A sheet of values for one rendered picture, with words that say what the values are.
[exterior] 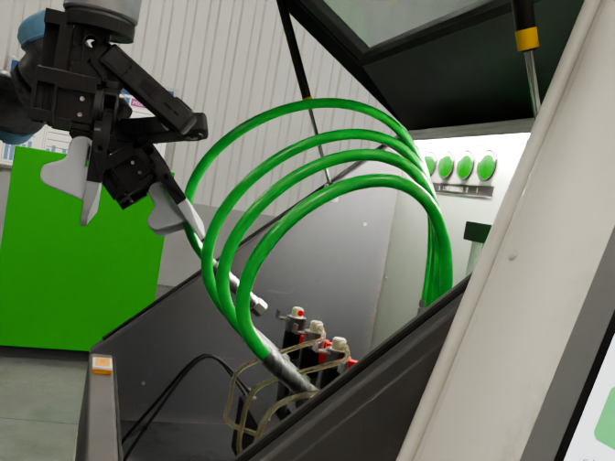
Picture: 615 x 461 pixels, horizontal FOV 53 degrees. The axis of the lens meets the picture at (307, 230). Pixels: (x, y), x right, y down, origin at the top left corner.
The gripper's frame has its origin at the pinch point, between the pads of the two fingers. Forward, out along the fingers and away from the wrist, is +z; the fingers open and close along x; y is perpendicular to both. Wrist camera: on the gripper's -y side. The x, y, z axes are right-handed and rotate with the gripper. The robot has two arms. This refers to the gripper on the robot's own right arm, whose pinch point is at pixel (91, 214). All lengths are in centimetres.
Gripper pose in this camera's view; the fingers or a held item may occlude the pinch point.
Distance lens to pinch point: 69.2
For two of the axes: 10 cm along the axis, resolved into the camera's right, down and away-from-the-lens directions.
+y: -9.3, -1.4, -3.3
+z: -1.7, 9.8, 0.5
